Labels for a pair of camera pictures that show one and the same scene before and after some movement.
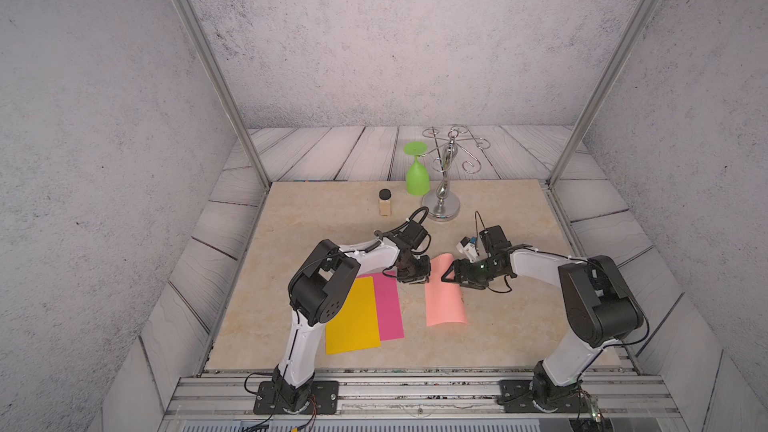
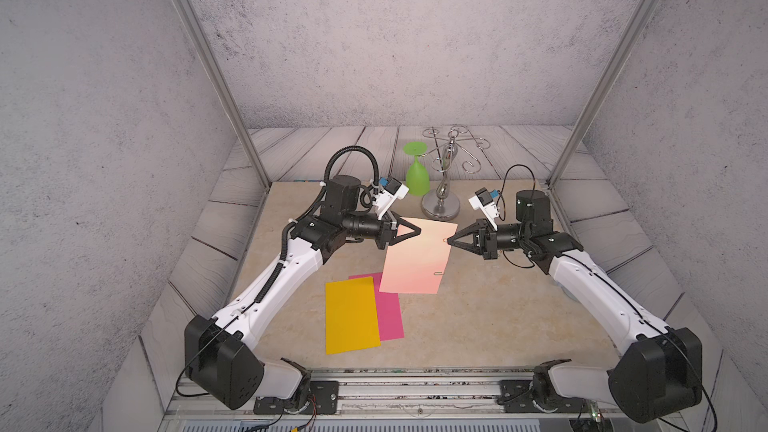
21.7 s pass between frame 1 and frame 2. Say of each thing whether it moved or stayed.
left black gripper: moved
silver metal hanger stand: stayed
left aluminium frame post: stayed
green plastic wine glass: stayed
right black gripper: moved
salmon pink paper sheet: moved
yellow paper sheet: stayed
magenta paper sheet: stayed
